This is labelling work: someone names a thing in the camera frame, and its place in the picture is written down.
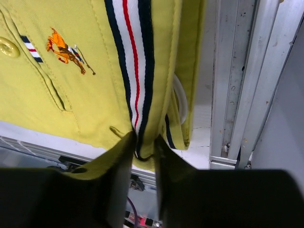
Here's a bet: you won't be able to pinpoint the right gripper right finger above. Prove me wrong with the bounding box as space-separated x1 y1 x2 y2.
154 136 195 228

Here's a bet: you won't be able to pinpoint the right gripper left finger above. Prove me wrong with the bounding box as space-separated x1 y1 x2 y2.
66 132 136 228

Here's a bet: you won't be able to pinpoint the yellow-green trousers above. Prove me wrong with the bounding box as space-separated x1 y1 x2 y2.
0 0 205 170

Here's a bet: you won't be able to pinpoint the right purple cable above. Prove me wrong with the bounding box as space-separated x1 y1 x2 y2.
125 196 138 228

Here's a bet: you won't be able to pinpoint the aluminium frame rail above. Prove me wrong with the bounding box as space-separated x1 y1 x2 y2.
0 0 304 181

